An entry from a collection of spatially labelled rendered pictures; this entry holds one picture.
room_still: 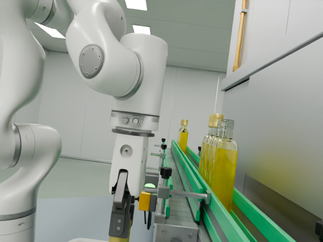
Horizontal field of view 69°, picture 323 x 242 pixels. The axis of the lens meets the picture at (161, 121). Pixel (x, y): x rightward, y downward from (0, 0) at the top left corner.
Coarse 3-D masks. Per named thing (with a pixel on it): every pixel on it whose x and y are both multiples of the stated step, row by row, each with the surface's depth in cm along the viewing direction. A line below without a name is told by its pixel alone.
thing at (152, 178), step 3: (147, 174) 122; (150, 174) 123; (153, 174) 124; (156, 174) 125; (147, 177) 121; (150, 177) 121; (153, 177) 121; (156, 177) 121; (147, 180) 121; (150, 180) 121; (153, 180) 121; (156, 180) 121; (147, 183) 121; (150, 183) 121; (153, 183) 121; (156, 183) 121; (156, 186) 121
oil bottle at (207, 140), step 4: (208, 136) 74; (212, 136) 72; (208, 140) 72; (208, 144) 71; (204, 148) 75; (204, 152) 74; (204, 156) 74; (204, 160) 73; (204, 164) 72; (204, 168) 72; (204, 172) 71; (204, 176) 71
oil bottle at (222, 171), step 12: (216, 144) 61; (228, 144) 60; (216, 156) 60; (228, 156) 59; (216, 168) 60; (228, 168) 59; (216, 180) 59; (228, 180) 59; (216, 192) 59; (228, 192) 59; (228, 204) 59
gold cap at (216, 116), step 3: (213, 114) 74; (216, 114) 73; (219, 114) 72; (222, 114) 73; (213, 117) 73; (216, 117) 73; (219, 117) 72; (222, 117) 73; (213, 120) 73; (216, 120) 73; (213, 123) 73; (216, 123) 72; (213, 126) 73; (216, 126) 72
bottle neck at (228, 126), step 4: (224, 120) 62; (228, 120) 61; (232, 120) 61; (224, 124) 61; (228, 124) 61; (232, 124) 61; (224, 128) 61; (228, 128) 61; (232, 128) 61; (224, 132) 61; (228, 132) 61; (232, 132) 61; (224, 136) 61; (228, 136) 61
